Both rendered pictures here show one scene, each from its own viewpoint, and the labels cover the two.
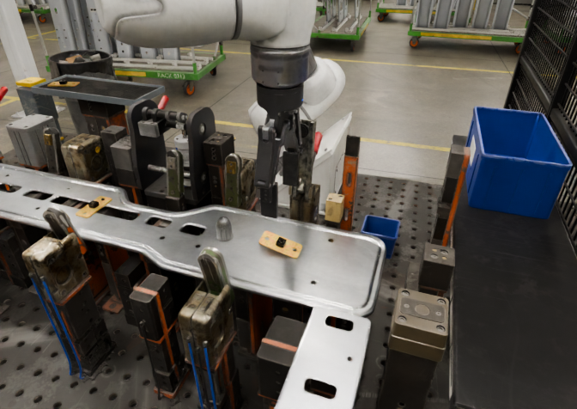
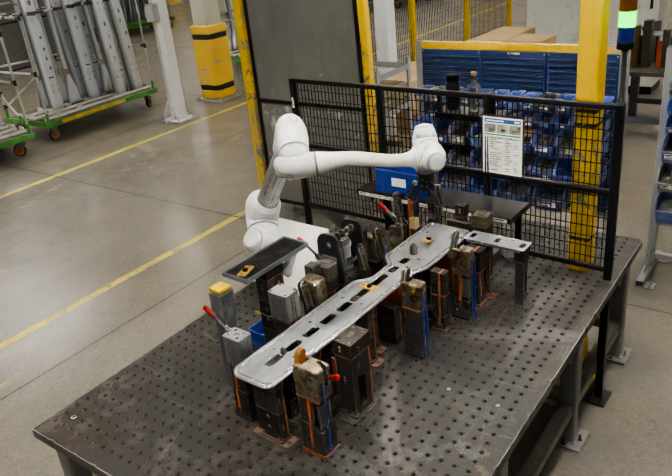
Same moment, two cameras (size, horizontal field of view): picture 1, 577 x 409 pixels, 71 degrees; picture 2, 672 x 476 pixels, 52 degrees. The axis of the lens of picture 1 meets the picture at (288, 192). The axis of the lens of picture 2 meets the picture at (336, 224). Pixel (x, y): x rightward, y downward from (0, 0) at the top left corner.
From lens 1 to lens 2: 2.92 m
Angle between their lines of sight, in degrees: 60
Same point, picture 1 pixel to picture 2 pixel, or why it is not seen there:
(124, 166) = (334, 276)
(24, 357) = (407, 377)
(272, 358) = (481, 250)
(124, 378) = (433, 343)
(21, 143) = (294, 302)
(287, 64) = not seen: hidden behind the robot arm
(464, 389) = (506, 217)
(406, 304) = (479, 214)
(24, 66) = not seen: outside the picture
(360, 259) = (442, 228)
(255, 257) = (431, 247)
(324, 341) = (480, 238)
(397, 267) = not seen: hidden behind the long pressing
